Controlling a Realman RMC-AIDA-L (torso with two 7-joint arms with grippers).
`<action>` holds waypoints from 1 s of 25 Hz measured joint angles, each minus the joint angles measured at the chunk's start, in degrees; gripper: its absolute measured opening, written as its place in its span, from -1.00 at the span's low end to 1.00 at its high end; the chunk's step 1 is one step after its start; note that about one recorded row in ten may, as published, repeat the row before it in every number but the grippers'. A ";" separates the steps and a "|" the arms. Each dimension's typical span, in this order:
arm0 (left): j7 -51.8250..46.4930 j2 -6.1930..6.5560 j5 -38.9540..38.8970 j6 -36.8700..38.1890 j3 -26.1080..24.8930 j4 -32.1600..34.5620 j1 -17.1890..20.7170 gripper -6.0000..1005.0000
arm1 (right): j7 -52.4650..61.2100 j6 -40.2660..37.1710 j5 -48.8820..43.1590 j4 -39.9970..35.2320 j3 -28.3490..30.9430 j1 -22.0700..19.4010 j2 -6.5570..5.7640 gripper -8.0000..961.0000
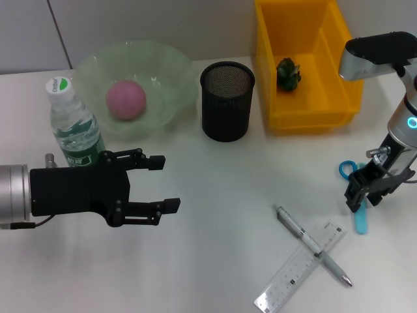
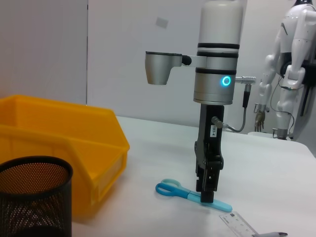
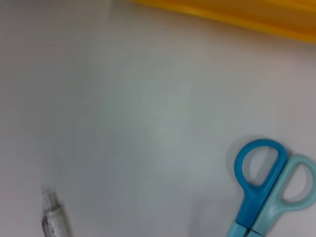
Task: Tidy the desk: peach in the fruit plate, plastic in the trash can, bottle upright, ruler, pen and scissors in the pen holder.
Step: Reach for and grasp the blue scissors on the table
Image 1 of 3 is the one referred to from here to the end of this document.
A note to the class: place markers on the pink peach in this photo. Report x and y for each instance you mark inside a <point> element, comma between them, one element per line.
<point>125,101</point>

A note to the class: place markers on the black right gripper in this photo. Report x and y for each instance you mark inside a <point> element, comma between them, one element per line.
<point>391,169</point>

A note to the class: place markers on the green glass fruit plate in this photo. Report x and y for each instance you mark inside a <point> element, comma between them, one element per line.
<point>169,75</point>

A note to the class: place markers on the transparent plastic ruler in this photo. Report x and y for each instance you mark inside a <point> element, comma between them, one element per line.
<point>286,283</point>

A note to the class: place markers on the blue scissors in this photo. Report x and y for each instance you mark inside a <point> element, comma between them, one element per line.
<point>361,223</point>

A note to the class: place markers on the black mesh pen holder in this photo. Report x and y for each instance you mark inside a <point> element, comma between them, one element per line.
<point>224,114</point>

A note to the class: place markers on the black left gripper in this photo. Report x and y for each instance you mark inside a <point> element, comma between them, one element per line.
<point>71,190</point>

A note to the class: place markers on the white grey ballpoint pen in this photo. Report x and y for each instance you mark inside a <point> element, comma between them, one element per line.
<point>332,265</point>

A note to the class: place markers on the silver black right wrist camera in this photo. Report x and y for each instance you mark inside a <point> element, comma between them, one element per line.
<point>374,55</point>

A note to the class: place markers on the yellow plastic bin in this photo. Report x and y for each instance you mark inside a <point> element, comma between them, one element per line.
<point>325,98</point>

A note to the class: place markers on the clear water bottle green label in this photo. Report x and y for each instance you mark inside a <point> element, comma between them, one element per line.
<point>75,130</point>

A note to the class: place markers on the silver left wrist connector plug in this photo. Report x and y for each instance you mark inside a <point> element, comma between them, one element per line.
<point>50,160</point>

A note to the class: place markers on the green plastic wrapper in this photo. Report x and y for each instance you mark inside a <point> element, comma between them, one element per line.
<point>288,75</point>

